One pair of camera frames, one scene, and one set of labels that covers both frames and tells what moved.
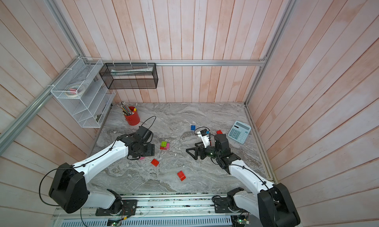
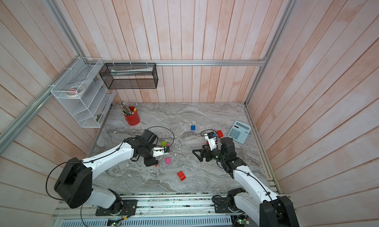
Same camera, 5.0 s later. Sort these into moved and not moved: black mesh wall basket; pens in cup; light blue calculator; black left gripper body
Moved: black left gripper body
Not moved: light blue calculator; black mesh wall basket; pens in cup
